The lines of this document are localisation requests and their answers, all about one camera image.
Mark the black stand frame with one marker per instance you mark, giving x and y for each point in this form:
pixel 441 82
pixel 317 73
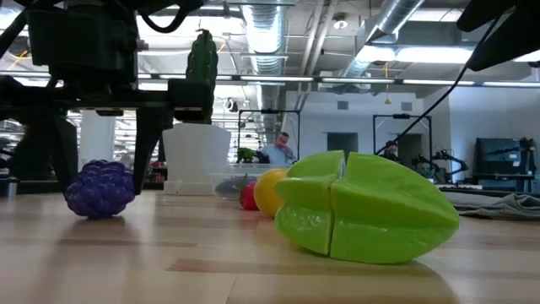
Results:
pixel 403 115
pixel 270 111

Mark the dark background monitor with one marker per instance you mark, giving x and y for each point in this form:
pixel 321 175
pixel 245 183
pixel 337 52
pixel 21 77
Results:
pixel 502 156

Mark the white plant pot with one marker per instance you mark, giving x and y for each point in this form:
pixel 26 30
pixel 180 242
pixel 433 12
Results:
pixel 196 160

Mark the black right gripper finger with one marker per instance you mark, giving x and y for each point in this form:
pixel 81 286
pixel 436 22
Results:
pixel 510 42
pixel 481 10

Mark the black background robot arm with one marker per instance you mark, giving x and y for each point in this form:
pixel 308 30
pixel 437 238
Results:
pixel 441 155

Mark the white round column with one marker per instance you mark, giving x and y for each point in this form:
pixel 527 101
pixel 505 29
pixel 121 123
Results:
pixel 99 135

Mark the small green potted plant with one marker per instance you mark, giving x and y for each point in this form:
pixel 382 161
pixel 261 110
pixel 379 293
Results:
pixel 245 155

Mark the green toy starfruit large piece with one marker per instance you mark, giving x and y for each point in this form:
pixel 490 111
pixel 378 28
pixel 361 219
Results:
pixel 388 211

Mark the purple toy eggplant green cap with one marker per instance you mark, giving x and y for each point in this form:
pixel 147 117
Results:
pixel 228 188

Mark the red toy strawberry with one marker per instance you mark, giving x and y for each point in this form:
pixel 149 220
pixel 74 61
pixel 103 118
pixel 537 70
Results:
pixel 249 198

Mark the person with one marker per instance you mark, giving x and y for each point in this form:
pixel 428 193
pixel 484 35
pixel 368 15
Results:
pixel 278 152
pixel 390 151

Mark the grey metal post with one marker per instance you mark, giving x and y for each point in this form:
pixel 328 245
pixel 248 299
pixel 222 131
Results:
pixel 12 190

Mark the yellow toy lemon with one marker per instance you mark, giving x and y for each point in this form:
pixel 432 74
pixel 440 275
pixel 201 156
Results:
pixel 266 192

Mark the green toy starfruit small piece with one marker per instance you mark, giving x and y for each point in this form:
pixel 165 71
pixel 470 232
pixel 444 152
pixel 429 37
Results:
pixel 304 190

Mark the purple toy grape cluster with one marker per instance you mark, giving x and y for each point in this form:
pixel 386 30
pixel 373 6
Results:
pixel 101 194

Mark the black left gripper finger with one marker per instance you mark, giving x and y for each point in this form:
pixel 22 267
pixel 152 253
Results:
pixel 149 126
pixel 63 143

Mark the green cactus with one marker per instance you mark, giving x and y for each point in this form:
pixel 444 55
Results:
pixel 202 55

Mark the folded grey cloth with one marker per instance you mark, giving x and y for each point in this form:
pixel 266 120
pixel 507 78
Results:
pixel 506 207

